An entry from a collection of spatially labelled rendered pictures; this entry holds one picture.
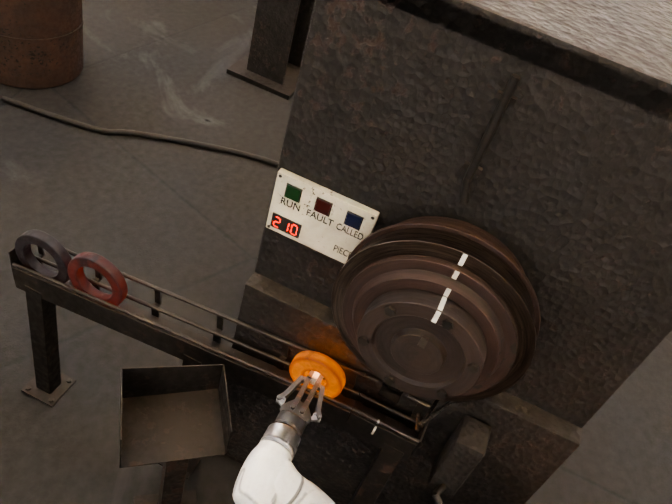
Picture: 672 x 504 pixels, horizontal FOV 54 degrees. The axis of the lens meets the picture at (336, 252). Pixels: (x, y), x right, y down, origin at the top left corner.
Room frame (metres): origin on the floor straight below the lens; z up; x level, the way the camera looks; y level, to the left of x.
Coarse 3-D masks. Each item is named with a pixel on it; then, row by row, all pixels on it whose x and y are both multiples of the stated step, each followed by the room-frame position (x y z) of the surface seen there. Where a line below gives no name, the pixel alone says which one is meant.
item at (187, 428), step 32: (128, 384) 0.95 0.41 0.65; (160, 384) 0.99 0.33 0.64; (192, 384) 1.02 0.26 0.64; (224, 384) 1.01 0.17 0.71; (128, 416) 0.90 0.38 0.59; (160, 416) 0.93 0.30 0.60; (192, 416) 0.95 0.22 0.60; (224, 416) 0.95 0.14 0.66; (128, 448) 0.82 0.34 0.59; (160, 448) 0.84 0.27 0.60; (192, 448) 0.86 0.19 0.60; (224, 448) 0.89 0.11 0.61
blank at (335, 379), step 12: (300, 360) 1.10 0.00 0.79; (312, 360) 1.09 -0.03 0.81; (324, 360) 1.10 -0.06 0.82; (300, 372) 1.10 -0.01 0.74; (324, 372) 1.08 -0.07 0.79; (336, 372) 1.09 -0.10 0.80; (312, 384) 1.10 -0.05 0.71; (324, 384) 1.10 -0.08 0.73; (336, 384) 1.08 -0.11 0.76; (336, 396) 1.08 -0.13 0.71
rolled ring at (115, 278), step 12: (84, 252) 1.25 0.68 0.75; (72, 264) 1.23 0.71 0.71; (84, 264) 1.22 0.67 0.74; (96, 264) 1.21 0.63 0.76; (108, 264) 1.23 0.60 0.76; (72, 276) 1.23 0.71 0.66; (84, 276) 1.25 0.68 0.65; (108, 276) 1.21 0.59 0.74; (120, 276) 1.22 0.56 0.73; (84, 288) 1.23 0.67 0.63; (120, 288) 1.20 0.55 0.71; (108, 300) 1.21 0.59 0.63; (120, 300) 1.20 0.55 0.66
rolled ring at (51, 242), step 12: (24, 240) 1.25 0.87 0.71; (36, 240) 1.25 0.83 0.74; (48, 240) 1.25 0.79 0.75; (24, 252) 1.26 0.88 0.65; (48, 252) 1.24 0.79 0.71; (60, 252) 1.24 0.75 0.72; (24, 264) 1.26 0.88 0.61; (36, 264) 1.27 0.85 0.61; (60, 264) 1.23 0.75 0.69; (48, 276) 1.25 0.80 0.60; (60, 276) 1.23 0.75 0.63
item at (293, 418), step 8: (280, 408) 0.97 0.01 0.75; (288, 408) 0.96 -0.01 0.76; (296, 408) 0.97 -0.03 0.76; (280, 416) 0.92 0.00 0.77; (288, 416) 0.92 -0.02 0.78; (296, 416) 0.93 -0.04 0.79; (304, 416) 0.95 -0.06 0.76; (288, 424) 0.90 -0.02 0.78; (296, 424) 0.91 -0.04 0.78; (304, 424) 0.93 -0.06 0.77
